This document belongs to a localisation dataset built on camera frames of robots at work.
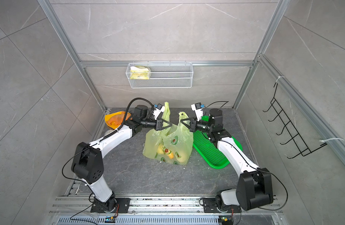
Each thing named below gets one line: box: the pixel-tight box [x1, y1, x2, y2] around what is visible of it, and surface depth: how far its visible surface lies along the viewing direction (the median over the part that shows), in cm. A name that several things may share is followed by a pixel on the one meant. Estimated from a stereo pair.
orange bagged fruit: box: [106, 111, 132, 127], surface depth 107 cm
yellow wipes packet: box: [129, 65, 150, 80], surface depth 88 cm
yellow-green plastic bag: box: [142, 101, 195, 166], surface depth 79 cm
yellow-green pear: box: [157, 143, 165, 155], surface depth 89 cm
